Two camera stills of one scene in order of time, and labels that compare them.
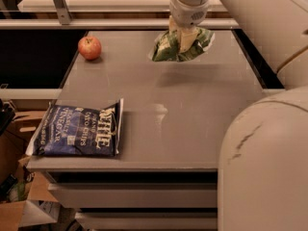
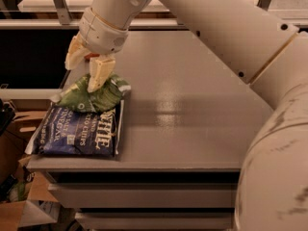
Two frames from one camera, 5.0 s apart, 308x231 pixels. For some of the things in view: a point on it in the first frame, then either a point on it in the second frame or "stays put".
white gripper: (188, 12) → (102, 34)
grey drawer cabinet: (175, 116) stays put
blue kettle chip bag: (69, 131) stays put
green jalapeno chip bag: (167, 49) → (105, 98)
